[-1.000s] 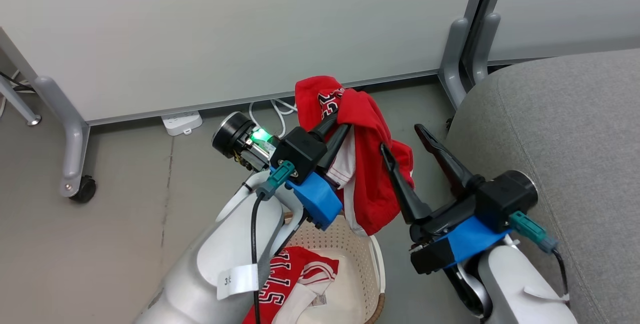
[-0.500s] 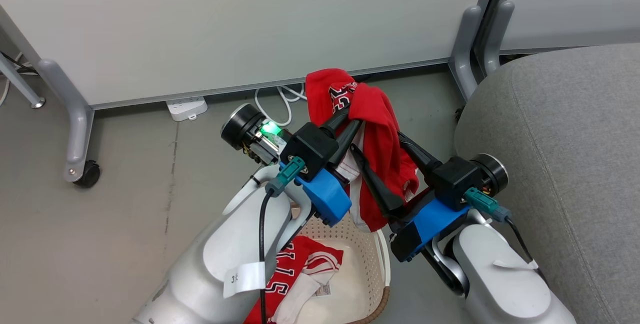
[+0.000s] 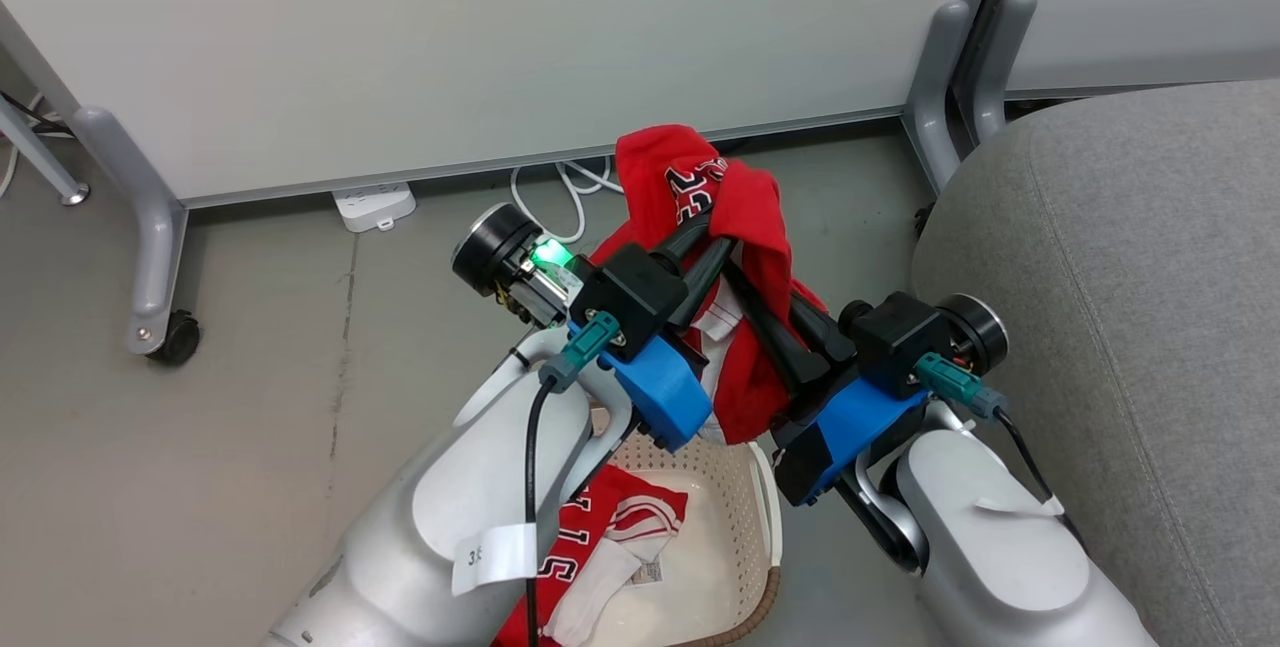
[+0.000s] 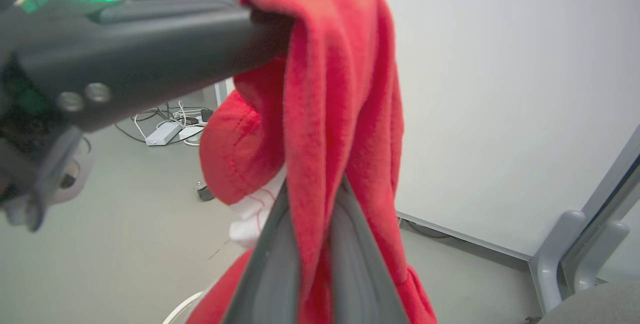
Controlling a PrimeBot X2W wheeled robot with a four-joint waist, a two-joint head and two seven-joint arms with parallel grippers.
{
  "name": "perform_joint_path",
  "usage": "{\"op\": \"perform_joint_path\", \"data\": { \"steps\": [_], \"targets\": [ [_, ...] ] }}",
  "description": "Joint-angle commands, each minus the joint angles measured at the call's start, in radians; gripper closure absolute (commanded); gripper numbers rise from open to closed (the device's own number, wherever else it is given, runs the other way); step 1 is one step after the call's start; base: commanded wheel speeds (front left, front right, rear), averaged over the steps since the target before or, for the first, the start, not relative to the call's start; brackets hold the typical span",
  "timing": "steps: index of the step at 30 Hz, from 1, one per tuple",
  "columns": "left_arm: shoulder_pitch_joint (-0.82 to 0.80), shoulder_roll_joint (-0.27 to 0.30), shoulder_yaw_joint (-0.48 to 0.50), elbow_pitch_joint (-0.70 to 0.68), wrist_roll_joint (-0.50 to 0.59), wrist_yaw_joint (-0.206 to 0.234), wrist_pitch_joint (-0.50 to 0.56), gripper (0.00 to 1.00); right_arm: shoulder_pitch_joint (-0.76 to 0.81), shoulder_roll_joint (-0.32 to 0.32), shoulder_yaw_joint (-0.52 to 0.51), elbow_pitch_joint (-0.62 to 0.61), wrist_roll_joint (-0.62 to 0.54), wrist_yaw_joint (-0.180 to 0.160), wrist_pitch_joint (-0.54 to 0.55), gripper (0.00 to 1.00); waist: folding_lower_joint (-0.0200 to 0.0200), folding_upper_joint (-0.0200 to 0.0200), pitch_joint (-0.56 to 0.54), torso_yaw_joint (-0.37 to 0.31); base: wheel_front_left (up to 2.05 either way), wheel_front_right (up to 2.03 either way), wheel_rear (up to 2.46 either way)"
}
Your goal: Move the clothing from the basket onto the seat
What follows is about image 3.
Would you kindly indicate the red garment white striped trim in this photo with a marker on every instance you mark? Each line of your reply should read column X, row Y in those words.
column 600, row 527

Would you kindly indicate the red shirt white lettering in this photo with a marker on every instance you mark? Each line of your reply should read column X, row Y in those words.
column 740, row 197

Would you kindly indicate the white power strip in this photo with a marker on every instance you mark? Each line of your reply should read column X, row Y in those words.
column 375, row 205

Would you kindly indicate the white paper tag blank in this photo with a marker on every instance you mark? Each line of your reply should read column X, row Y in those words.
column 1015, row 505

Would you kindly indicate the wide white partition panel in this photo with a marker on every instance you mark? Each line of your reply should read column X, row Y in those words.
column 500, row 47

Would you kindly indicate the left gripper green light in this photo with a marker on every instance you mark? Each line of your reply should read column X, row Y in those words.
column 545, row 282

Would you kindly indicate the white paper tag printed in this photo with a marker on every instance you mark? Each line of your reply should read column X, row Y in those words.
column 495, row 557

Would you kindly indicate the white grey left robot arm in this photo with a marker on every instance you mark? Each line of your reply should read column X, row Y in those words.
column 480, row 487

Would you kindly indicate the black caster wheel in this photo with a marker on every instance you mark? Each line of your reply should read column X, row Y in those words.
column 922, row 219
column 180, row 339

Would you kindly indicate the grey partition foot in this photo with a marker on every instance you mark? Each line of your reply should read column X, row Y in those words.
column 145, row 217
column 1000, row 57
column 935, row 87

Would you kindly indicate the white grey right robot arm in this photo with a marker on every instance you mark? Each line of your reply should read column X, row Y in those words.
column 1000, row 547

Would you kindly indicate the cream perforated laundry basket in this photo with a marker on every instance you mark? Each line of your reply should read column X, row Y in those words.
column 720, row 547

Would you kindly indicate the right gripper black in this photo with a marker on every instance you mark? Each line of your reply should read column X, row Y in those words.
column 803, row 467

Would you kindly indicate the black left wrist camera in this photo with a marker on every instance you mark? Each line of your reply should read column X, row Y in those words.
column 635, row 292

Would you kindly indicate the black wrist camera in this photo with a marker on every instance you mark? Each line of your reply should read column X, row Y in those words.
column 895, row 337
column 635, row 292

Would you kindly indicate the blue right camera mount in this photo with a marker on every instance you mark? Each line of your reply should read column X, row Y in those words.
column 860, row 422

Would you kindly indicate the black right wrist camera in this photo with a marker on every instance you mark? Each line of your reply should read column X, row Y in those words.
column 895, row 337

